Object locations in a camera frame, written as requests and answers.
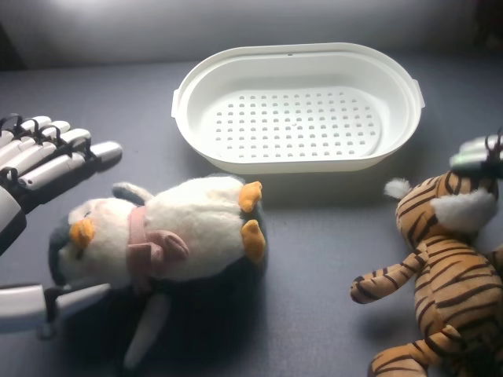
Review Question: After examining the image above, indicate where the grey table cloth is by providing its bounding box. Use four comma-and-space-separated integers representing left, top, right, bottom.
0, 49, 503, 377

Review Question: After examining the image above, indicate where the white backdrop board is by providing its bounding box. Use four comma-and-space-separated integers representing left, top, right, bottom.
0, 0, 503, 74

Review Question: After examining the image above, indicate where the orange striped tiger plush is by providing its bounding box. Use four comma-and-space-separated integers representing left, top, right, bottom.
349, 169, 503, 377

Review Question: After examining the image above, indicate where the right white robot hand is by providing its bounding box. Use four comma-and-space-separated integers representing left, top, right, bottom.
449, 127, 503, 178

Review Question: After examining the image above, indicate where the white plastic tray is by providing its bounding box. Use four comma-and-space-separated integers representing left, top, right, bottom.
171, 42, 427, 175

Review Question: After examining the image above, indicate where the grey white penguin plush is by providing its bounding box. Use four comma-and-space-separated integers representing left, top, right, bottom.
47, 174, 270, 373

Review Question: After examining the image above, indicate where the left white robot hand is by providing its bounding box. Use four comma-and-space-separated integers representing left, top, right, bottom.
0, 113, 124, 341

